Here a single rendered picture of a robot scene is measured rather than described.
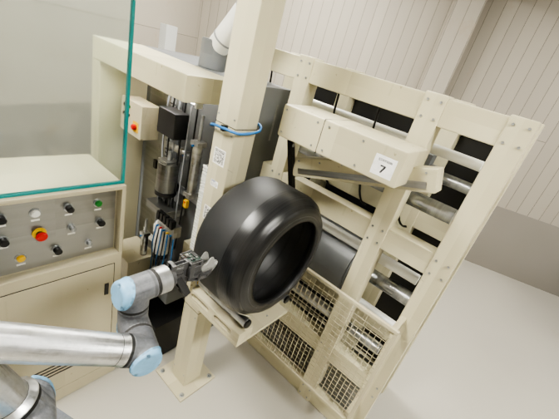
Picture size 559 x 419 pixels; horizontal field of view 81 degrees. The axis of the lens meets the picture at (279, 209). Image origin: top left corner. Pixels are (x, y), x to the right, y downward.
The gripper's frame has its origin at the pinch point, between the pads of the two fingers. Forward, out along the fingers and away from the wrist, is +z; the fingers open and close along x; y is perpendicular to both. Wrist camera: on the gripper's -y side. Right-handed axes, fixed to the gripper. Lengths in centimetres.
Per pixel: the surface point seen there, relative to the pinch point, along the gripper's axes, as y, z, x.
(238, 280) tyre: -2.4, 3.6, -10.5
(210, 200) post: 6.5, 22.3, 32.4
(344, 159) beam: 44, 49, -14
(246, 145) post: 36, 31, 25
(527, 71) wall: 125, 434, -15
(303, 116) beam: 53, 49, 12
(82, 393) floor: -122, -24, 57
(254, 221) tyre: 18.9, 10.9, -5.6
